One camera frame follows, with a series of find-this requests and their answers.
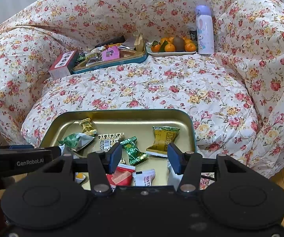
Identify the small green candy packet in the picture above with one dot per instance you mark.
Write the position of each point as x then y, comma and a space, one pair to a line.
135, 156

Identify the orange mandarin front middle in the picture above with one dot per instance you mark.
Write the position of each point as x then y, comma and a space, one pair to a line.
169, 48

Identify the brown paper packet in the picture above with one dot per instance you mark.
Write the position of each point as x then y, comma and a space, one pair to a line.
139, 43

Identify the gold candy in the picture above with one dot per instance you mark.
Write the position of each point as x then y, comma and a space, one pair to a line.
87, 127

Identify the grey white snack packet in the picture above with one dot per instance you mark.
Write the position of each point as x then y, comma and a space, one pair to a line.
173, 178

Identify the red white snack box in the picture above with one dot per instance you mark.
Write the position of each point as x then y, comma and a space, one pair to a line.
64, 64

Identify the brown kiwi fruit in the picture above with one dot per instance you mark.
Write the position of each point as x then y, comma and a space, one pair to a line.
179, 44

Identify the brown patterned biscuit packet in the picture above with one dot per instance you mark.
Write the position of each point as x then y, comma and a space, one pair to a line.
106, 141

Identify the silver yellow snack packet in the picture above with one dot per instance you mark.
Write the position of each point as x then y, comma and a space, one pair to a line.
80, 178

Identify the floral sofa cover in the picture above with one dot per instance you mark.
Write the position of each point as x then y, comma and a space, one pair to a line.
235, 97

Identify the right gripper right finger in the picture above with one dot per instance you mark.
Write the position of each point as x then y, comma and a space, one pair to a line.
187, 164

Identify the orange mandarin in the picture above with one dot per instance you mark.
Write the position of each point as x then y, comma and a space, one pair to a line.
155, 48
169, 48
190, 47

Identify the teal gold tin with snacks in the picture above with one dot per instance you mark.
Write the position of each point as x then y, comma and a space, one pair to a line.
131, 51

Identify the red white snack packet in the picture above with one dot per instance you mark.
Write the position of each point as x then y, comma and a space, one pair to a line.
122, 176

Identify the orange mandarin front right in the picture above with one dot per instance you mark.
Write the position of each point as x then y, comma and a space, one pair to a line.
190, 47

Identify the white pink hawthorn candy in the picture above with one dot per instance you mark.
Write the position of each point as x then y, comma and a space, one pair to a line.
144, 178

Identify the black remote control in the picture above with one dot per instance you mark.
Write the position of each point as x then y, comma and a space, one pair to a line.
119, 39

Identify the green yellow snack packet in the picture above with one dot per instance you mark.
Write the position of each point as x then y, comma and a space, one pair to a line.
163, 136

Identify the white fruit plate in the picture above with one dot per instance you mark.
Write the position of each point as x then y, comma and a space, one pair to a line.
164, 53

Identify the dark starbucks can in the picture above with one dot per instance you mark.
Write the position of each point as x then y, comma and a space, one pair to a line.
193, 34

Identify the gold teal tin tray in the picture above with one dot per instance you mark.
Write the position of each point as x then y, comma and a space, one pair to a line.
132, 123

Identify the orange mandarin left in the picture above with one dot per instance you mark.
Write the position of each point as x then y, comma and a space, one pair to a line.
155, 48

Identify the purple white thermos bottle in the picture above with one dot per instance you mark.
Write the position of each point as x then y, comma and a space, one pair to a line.
205, 34

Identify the green white snack bag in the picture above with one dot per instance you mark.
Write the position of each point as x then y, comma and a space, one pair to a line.
76, 141

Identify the pink snack packet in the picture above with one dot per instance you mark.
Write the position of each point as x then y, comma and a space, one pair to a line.
111, 53

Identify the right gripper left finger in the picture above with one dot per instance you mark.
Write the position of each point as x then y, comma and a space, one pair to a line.
101, 164

